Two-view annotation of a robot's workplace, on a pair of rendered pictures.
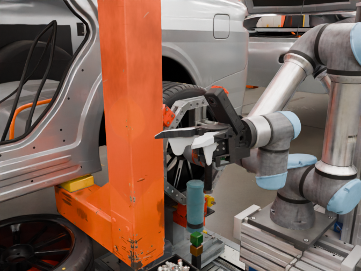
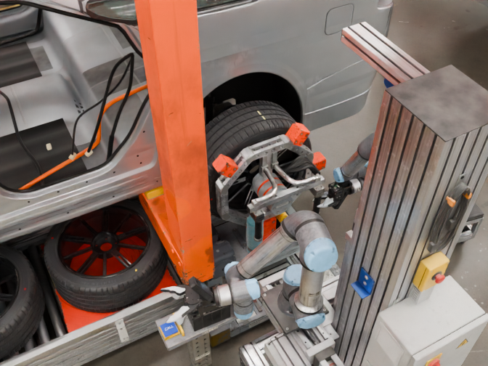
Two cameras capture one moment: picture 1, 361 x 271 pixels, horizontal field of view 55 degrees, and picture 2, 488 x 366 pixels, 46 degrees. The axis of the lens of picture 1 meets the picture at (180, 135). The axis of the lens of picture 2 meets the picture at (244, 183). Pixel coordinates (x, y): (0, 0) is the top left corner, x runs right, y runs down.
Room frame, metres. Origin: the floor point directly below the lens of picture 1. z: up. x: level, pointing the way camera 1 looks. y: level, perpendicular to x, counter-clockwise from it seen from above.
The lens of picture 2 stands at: (-0.27, -0.58, 3.01)
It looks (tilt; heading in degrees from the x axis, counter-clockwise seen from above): 47 degrees down; 17
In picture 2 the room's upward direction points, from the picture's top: straight up
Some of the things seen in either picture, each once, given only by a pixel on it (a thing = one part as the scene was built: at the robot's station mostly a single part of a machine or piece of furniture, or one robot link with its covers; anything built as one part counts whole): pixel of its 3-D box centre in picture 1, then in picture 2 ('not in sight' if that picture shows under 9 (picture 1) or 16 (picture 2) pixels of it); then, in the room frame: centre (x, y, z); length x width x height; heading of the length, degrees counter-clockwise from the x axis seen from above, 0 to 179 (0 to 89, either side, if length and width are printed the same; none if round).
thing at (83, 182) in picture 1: (76, 180); (154, 184); (1.64, 0.54, 0.71); 0.14 x 0.14 x 0.05; 45
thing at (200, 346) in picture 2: not in sight; (197, 342); (1.06, 0.10, 0.21); 0.10 x 0.10 x 0.42; 45
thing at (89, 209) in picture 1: (94, 193); (166, 207); (1.52, 0.42, 0.69); 0.52 x 0.17 x 0.35; 45
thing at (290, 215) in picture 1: (293, 205); (295, 296); (1.07, -0.39, 0.87); 0.15 x 0.15 x 0.10
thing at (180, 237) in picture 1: (173, 226); (249, 224); (1.82, 0.04, 0.32); 0.40 x 0.30 x 0.28; 135
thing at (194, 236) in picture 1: (196, 238); not in sight; (1.22, -0.07, 0.64); 0.04 x 0.04 x 0.04; 45
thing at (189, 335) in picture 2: not in sight; (200, 318); (1.08, 0.07, 0.44); 0.43 x 0.17 x 0.03; 135
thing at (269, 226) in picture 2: (189, 209); (260, 222); (1.73, -0.05, 0.48); 0.16 x 0.12 x 0.17; 45
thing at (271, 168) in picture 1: (267, 163); (242, 301); (0.84, -0.22, 1.11); 0.11 x 0.08 x 0.11; 32
